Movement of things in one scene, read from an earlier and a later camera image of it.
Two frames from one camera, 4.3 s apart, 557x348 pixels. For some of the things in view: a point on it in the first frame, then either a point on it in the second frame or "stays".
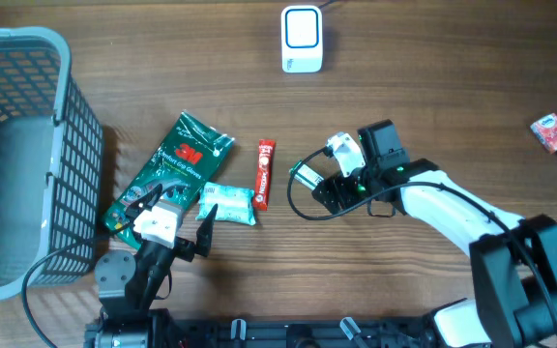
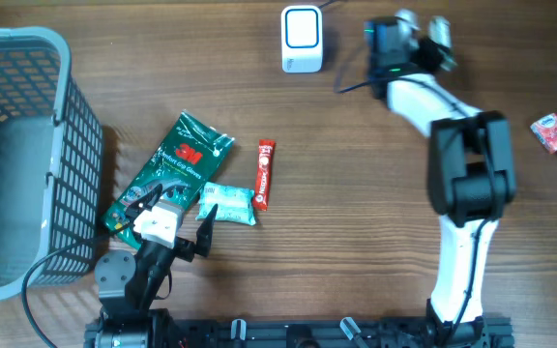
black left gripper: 186,249 stays
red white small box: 552,133 stays
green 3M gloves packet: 181,160 stays
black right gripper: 331,196 to 430,57
